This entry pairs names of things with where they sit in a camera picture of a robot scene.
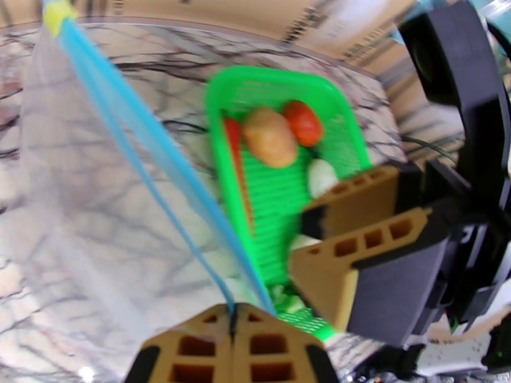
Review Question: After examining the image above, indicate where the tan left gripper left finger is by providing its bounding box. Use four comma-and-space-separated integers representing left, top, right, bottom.
124, 304, 236, 383

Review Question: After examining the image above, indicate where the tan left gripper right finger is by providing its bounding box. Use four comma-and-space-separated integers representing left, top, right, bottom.
233, 303, 341, 383

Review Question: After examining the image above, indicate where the bok choy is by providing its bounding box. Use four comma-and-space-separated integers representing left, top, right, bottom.
271, 157, 342, 315

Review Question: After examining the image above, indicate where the red tomato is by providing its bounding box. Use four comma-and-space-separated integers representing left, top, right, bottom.
282, 100, 324, 148

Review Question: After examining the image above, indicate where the tan potato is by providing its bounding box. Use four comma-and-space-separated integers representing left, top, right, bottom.
242, 106, 299, 170

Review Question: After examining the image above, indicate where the red chili pepper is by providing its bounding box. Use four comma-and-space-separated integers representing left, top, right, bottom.
222, 117, 256, 237

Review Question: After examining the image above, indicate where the clear zip-top bag blue zipper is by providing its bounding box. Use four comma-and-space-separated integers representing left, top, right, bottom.
17, 0, 280, 383

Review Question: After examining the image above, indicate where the green plastic basket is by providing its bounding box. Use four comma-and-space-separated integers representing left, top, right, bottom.
204, 65, 376, 343

